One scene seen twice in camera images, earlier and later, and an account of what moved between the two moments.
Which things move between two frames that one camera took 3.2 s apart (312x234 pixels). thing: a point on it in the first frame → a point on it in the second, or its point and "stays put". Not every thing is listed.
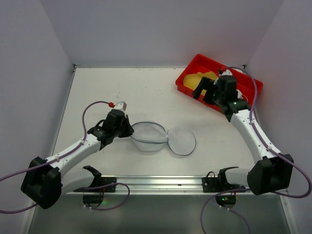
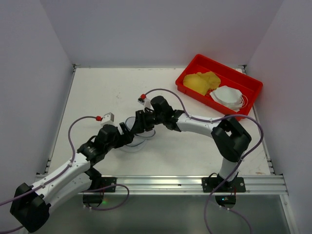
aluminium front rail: x=155 y=184 stays put
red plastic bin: x=245 y=82 stays put
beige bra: x=192 y=80 stays put
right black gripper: x=208 y=88 → x=140 y=121
